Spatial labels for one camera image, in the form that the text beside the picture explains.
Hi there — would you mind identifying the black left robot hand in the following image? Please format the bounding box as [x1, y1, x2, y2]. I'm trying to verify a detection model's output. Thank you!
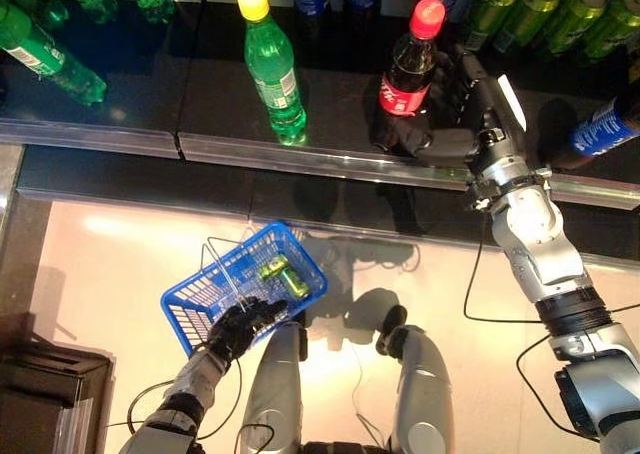
[204, 296, 290, 363]

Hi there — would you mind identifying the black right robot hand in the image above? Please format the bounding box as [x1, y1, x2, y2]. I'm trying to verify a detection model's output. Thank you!
[412, 43, 529, 161]

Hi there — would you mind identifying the blue plastic shopping basket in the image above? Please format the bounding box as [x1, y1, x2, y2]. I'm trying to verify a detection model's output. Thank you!
[159, 221, 329, 359]

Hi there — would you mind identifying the dark cola bottle red cap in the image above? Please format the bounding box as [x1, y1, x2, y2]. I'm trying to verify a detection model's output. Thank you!
[370, 0, 448, 154]

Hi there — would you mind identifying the silver left robot leg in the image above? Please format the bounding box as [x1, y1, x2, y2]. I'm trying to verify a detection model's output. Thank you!
[239, 322, 307, 454]

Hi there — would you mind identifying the silver robot leg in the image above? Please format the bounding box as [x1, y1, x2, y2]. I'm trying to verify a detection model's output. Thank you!
[374, 304, 456, 454]
[239, 322, 307, 454]

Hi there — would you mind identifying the silver right robot leg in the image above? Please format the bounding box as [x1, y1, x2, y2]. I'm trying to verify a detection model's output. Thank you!
[374, 304, 456, 454]

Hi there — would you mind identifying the black low display base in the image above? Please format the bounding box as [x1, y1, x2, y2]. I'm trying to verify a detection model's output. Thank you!
[0, 313, 117, 454]

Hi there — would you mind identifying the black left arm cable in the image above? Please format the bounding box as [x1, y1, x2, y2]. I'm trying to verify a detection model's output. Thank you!
[126, 358, 245, 440]

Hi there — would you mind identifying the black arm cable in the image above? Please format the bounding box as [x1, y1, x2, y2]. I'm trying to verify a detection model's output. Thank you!
[463, 218, 640, 443]
[126, 358, 245, 440]

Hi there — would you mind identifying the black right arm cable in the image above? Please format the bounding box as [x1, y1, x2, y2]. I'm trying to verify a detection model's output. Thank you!
[463, 218, 640, 443]

